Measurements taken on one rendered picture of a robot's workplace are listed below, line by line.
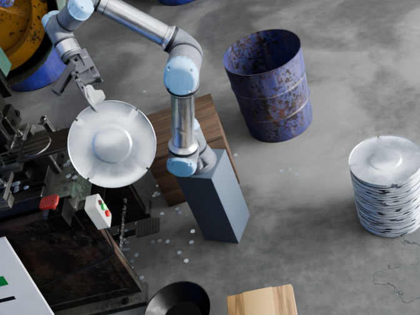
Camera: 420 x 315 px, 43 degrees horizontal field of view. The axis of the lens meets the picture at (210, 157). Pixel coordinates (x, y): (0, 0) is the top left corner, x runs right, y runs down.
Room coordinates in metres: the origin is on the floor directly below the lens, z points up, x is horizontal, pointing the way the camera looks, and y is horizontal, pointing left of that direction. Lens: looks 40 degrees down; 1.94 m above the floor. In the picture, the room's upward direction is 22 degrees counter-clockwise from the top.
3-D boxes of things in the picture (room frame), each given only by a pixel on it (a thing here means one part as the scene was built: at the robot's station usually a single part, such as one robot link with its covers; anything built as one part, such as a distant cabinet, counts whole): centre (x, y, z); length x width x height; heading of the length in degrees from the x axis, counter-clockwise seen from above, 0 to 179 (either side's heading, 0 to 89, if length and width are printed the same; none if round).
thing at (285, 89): (2.38, -0.46, 0.24); 0.42 x 0.42 x 0.48
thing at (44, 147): (1.85, 0.59, 0.72); 0.25 x 0.14 x 0.14; 79
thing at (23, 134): (2.05, 0.73, 0.76); 0.17 x 0.06 x 0.10; 169
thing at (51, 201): (1.52, 0.60, 0.72); 0.07 x 0.06 x 0.08; 79
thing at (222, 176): (1.77, 0.05, 0.23); 0.18 x 0.18 x 0.45; 54
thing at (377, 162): (1.48, -0.66, 0.33); 0.29 x 0.29 x 0.01
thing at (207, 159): (1.77, 0.05, 0.50); 0.15 x 0.15 x 0.10
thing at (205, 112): (2.22, 0.08, 0.18); 0.40 x 0.38 x 0.35; 85
